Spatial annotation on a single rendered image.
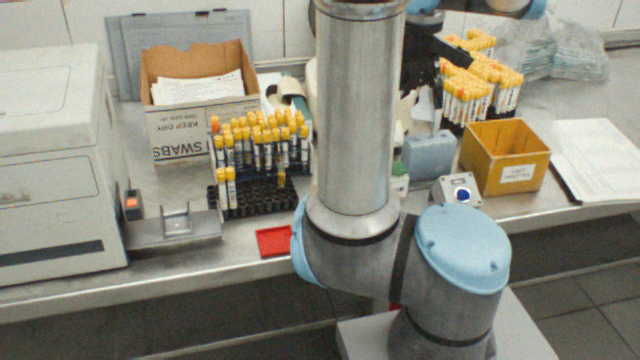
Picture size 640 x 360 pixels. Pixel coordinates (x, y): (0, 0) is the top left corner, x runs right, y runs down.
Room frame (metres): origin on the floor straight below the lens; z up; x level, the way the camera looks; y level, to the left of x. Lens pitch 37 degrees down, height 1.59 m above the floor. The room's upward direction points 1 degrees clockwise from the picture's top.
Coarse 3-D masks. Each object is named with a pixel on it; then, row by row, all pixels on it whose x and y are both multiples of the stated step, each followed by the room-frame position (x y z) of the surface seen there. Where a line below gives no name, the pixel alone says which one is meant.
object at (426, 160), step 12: (444, 132) 0.98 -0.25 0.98; (408, 144) 0.94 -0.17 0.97; (420, 144) 0.94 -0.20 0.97; (432, 144) 0.94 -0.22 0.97; (444, 144) 0.95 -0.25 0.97; (456, 144) 0.96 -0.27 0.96; (408, 156) 0.93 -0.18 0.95; (420, 156) 0.93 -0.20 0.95; (432, 156) 0.94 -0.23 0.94; (444, 156) 0.95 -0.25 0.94; (408, 168) 0.93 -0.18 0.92; (420, 168) 0.93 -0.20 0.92; (432, 168) 0.94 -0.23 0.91; (444, 168) 0.95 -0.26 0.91; (420, 180) 0.94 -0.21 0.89; (432, 180) 0.94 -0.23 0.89
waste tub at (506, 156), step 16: (480, 128) 1.03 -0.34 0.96; (496, 128) 1.03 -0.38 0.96; (512, 128) 1.04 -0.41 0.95; (528, 128) 1.01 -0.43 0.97; (464, 144) 1.01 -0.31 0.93; (480, 144) 0.94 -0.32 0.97; (496, 144) 1.04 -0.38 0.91; (512, 144) 1.04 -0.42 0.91; (528, 144) 1.00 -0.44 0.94; (544, 144) 0.95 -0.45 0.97; (464, 160) 0.99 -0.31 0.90; (480, 160) 0.93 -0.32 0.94; (496, 160) 0.90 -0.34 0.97; (512, 160) 0.90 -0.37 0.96; (528, 160) 0.91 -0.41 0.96; (544, 160) 0.92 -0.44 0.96; (480, 176) 0.92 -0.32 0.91; (496, 176) 0.90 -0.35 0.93; (512, 176) 0.91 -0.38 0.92; (528, 176) 0.91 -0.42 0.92; (480, 192) 0.91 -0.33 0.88; (496, 192) 0.90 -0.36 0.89; (512, 192) 0.91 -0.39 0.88
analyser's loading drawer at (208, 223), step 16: (160, 208) 0.75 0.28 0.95; (128, 224) 0.75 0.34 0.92; (144, 224) 0.75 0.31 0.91; (160, 224) 0.71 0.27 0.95; (192, 224) 0.75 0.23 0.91; (208, 224) 0.75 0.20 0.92; (128, 240) 0.70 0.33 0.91; (144, 240) 0.71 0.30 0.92; (160, 240) 0.71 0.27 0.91; (176, 240) 0.71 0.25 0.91
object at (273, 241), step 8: (288, 224) 0.79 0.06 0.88; (256, 232) 0.77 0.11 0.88; (264, 232) 0.77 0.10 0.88; (272, 232) 0.78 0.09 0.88; (280, 232) 0.78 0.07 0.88; (288, 232) 0.78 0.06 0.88; (264, 240) 0.75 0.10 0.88; (272, 240) 0.75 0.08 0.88; (280, 240) 0.75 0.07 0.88; (288, 240) 0.76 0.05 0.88; (264, 248) 0.73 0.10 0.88; (272, 248) 0.73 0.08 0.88; (280, 248) 0.73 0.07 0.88; (288, 248) 0.73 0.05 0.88; (264, 256) 0.71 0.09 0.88; (272, 256) 0.71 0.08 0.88
